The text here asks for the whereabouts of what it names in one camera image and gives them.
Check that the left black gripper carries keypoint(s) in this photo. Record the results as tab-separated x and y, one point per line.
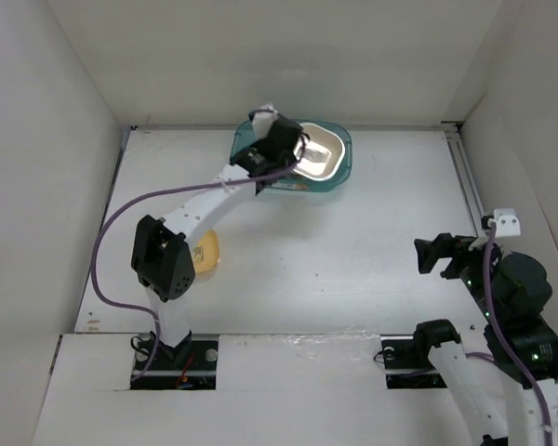
258	145

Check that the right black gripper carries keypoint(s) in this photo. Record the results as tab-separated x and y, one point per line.
444	244

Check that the beige plate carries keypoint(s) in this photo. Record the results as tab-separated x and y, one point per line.
319	153

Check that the yellow plate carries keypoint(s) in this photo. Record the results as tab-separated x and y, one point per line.
206	253

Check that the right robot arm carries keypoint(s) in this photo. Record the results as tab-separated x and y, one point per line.
526	357

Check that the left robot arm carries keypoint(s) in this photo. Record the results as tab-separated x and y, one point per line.
162	251

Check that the teal plastic bin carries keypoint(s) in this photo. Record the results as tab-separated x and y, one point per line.
298	183

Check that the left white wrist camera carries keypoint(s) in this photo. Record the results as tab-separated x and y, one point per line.
262	118

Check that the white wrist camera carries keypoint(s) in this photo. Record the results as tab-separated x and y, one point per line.
503	221
262	118

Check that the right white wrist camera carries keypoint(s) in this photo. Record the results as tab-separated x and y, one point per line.
503	221

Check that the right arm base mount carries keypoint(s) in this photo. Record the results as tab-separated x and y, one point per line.
403	366

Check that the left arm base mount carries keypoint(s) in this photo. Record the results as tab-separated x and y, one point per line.
197	371

